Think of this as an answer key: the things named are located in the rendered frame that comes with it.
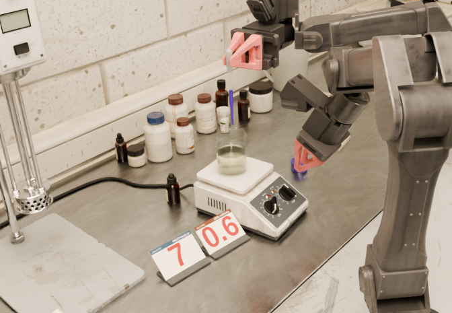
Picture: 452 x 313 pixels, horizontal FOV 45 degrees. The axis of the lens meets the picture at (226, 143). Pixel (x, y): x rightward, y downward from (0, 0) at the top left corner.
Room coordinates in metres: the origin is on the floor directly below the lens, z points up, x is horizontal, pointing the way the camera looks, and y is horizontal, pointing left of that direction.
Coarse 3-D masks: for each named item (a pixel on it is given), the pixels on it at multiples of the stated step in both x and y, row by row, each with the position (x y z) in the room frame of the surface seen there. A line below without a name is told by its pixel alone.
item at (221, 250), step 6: (234, 216) 0.89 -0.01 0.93; (198, 234) 0.83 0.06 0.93; (240, 234) 0.86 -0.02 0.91; (228, 240) 0.84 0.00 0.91; (234, 240) 0.85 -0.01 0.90; (240, 240) 0.85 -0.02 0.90; (246, 240) 0.85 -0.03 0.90; (204, 246) 0.82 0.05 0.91; (222, 246) 0.83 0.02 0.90; (228, 246) 0.83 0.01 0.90; (234, 246) 0.83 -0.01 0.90; (210, 252) 0.81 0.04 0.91; (216, 252) 0.81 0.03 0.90; (222, 252) 0.81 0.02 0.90; (216, 258) 0.80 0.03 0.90
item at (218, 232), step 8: (224, 216) 0.88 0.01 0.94; (232, 216) 0.89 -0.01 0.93; (216, 224) 0.86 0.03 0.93; (224, 224) 0.87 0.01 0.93; (232, 224) 0.87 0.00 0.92; (200, 232) 0.84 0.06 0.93; (208, 232) 0.84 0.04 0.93; (216, 232) 0.85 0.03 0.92; (224, 232) 0.85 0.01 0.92; (232, 232) 0.86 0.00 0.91; (240, 232) 0.86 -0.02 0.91; (208, 240) 0.83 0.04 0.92; (216, 240) 0.84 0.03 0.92; (224, 240) 0.84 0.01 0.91; (208, 248) 0.82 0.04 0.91
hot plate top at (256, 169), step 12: (204, 168) 0.98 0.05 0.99; (216, 168) 0.98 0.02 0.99; (252, 168) 0.97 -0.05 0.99; (264, 168) 0.97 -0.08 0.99; (204, 180) 0.94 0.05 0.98; (216, 180) 0.93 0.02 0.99; (228, 180) 0.93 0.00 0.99; (240, 180) 0.93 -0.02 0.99; (252, 180) 0.92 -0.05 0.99; (240, 192) 0.89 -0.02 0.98
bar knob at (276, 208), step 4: (272, 200) 0.89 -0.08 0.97; (276, 200) 0.89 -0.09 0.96; (264, 204) 0.89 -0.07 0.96; (268, 204) 0.89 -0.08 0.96; (272, 204) 0.88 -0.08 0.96; (276, 204) 0.88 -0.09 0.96; (264, 208) 0.88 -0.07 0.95; (268, 208) 0.88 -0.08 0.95; (272, 208) 0.87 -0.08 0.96; (276, 208) 0.87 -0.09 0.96; (268, 212) 0.87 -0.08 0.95; (272, 212) 0.87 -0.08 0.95; (276, 212) 0.88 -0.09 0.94
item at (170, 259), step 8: (184, 240) 0.82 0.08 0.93; (192, 240) 0.82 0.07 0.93; (168, 248) 0.79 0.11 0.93; (176, 248) 0.80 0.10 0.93; (184, 248) 0.80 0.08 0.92; (192, 248) 0.81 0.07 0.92; (160, 256) 0.78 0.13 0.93; (168, 256) 0.78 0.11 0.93; (176, 256) 0.79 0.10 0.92; (184, 256) 0.79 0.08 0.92; (192, 256) 0.79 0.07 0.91; (160, 264) 0.77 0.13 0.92; (168, 264) 0.77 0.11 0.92; (176, 264) 0.77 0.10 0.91; (184, 264) 0.78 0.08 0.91; (168, 272) 0.76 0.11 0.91
